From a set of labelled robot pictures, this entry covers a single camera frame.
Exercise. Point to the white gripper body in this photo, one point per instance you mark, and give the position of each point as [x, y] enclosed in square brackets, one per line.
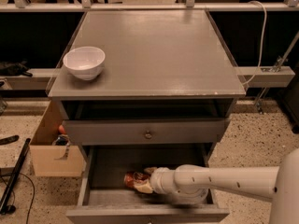
[159, 180]

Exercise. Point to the red crushed coke can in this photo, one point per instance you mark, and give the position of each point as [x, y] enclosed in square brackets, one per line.
[131, 179]

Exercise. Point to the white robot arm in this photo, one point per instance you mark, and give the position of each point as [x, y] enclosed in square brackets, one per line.
[279, 185]

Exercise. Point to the round metal drawer knob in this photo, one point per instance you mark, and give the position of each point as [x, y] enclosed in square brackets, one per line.
[148, 135]

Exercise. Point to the open grey middle drawer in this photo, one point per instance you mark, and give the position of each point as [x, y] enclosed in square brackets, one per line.
[104, 198]

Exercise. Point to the closed grey top drawer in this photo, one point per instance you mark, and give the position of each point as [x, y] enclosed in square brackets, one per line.
[131, 132]

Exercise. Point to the grey wooden drawer cabinet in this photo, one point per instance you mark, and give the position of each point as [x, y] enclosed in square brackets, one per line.
[160, 64]

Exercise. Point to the brown cardboard box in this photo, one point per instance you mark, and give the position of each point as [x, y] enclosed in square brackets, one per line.
[50, 159]

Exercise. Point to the orange ball in box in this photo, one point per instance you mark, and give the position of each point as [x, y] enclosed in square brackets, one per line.
[61, 129]

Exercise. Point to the metal diagonal brace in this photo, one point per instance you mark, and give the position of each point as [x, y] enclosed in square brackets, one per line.
[275, 68]

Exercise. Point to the black pole on floor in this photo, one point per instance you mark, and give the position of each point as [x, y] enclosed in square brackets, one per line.
[13, 176]

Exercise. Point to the white ceramic bowl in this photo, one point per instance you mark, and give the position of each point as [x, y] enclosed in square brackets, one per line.
[85, 63]

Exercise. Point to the black flat tool on floor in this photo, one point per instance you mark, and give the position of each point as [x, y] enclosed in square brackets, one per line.
[9, 140]

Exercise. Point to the black object on ledge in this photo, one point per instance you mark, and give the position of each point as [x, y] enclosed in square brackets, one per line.
[11, 69]

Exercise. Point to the metal railing beam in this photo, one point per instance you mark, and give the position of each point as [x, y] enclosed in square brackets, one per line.
[79, 8]

